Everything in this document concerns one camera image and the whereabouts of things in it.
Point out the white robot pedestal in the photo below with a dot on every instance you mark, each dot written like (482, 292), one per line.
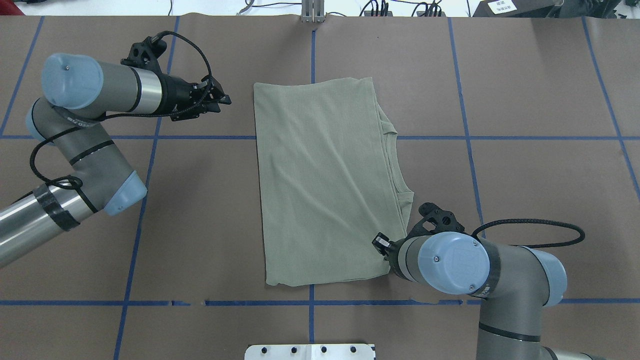
(327, 351)

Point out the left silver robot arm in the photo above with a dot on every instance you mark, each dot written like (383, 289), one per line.
(82, 171)

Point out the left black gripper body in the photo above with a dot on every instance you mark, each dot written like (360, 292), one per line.
(174, 93)

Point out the black box with label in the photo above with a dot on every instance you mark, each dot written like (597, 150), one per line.
(516, 8)

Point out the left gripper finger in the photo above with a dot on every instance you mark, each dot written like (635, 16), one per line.
(210, 91)
(208, 105)

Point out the olive green long-sleeve shirt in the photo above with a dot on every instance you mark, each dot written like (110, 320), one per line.
(329, 179)

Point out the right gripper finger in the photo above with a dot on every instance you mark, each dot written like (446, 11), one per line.
(382, 244)

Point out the aluminium frame post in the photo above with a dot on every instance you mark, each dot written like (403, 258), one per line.
(313, 11)

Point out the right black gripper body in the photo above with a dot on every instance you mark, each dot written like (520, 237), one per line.
(382, 241)

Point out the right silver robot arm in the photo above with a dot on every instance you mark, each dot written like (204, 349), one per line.
(514, 285)

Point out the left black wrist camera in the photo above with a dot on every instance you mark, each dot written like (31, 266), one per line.
(145, 54)

